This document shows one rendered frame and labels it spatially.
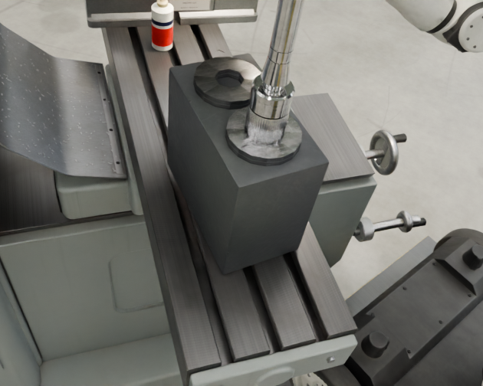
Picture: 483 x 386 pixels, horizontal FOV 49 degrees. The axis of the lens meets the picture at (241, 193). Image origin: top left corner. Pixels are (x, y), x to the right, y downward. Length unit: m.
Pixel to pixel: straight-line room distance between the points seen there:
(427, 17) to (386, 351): 0.63
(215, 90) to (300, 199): 0.17
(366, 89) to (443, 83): 0.43
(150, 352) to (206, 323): 0.81
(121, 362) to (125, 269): 0.36
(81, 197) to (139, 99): 0.20
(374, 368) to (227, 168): 0.62
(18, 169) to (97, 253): 0.23
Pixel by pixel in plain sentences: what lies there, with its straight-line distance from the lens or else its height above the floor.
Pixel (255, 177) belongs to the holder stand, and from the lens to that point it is 0.59.
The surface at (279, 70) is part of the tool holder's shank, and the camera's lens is 0.55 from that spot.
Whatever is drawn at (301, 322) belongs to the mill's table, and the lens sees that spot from 0.71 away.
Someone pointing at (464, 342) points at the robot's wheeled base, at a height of 0.57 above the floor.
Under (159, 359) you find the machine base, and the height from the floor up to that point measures 0.20.
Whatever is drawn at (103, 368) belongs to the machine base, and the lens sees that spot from 1.48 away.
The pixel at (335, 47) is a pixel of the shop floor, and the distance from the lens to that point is 2.91.
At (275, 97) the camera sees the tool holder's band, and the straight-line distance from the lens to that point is 0.56.
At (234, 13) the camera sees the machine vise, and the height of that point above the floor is 0.97.
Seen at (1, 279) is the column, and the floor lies 0.64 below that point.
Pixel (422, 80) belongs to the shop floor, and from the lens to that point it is 2.89.
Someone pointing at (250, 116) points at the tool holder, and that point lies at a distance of 0.59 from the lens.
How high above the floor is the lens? 1.57
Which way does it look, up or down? 50 degrees down
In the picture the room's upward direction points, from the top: 11 degrees clockwise
